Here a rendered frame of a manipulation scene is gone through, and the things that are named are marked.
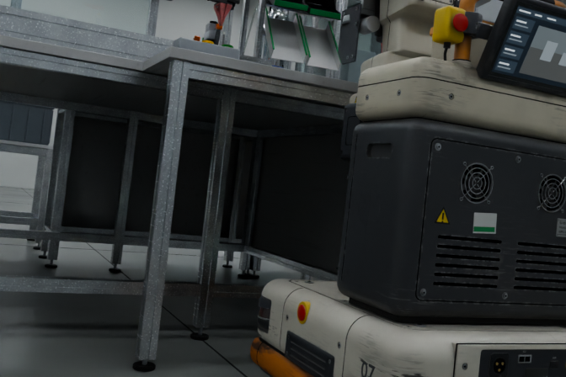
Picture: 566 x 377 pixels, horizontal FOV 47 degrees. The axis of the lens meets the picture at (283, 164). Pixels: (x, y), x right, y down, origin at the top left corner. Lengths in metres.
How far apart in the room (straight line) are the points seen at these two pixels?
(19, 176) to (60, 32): 10.69
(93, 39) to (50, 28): 0.13
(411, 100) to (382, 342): 0.47
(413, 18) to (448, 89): 0.49
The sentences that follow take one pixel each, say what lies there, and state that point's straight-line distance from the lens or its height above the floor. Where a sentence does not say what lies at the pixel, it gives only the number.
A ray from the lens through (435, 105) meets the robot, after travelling 1.31.
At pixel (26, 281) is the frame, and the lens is 2.04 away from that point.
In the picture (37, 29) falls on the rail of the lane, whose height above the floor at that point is 0.91.
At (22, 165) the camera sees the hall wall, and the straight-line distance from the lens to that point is 12.75.
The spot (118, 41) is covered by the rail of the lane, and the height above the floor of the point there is 0.92.
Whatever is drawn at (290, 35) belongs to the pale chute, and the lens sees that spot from 2.58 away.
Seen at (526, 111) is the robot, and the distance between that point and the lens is 1.47.
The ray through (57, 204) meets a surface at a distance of 3.42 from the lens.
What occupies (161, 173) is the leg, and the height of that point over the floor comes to 0.52.
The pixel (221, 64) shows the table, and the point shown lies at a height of 0.84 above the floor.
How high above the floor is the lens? 0.52
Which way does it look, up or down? 2 degrees up
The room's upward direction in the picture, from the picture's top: 6 degrees clockwise
